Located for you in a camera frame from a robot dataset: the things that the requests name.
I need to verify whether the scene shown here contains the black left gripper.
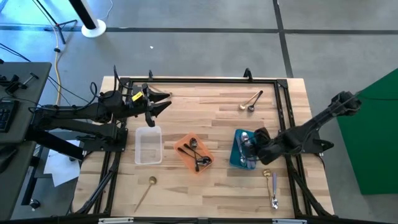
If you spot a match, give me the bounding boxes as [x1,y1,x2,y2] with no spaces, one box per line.
[123,83,173,128]

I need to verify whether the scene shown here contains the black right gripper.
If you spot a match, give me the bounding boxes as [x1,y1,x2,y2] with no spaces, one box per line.
[248,126,280,166]

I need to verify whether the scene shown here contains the teal plastic bin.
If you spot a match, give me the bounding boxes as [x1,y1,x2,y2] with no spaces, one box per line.
[229,128,261,171]

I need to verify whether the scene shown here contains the orange plastic bin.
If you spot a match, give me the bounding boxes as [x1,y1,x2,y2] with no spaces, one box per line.
[172,131,216,175]

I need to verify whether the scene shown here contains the thin gold spoon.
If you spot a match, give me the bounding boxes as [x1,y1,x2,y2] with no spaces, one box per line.
[148,83,174,96]

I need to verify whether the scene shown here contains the clear plastic bin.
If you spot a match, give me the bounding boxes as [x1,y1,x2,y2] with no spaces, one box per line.
[134,125,164,166]

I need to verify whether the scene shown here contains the long gold spoon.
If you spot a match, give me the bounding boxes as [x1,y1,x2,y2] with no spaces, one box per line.
[134,175,158,213]

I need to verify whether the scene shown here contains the black pole with white base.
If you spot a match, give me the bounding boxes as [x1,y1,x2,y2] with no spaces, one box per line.
[68,0,108,39]

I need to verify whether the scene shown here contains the white papers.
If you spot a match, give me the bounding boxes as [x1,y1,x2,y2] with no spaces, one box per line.
[43,139,82,188]

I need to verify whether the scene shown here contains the green board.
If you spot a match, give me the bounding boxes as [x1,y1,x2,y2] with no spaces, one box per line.
[337,67,398,196]

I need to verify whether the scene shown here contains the black tripod stand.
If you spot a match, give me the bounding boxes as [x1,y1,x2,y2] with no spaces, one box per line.
[32,0,78,45]

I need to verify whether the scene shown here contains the grey desk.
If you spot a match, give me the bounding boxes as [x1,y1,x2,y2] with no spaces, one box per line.
[0,61,52,221]

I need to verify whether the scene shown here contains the black desk clamp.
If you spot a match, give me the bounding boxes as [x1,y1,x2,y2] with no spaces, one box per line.
[0,72,40,94]

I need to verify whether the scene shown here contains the black keyboard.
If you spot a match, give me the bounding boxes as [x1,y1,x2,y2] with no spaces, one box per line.
[0,99,19,133]

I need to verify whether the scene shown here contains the black aluminium table frame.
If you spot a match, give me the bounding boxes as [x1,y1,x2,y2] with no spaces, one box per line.
[73,69,335,218]

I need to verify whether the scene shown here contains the white metal bracket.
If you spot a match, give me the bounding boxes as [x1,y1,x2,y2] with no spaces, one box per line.
[98,217,135,224]
[272,218,307,224]

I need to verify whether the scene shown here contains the yellow cable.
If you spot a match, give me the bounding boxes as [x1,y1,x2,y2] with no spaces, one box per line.
[53,23,63,106]

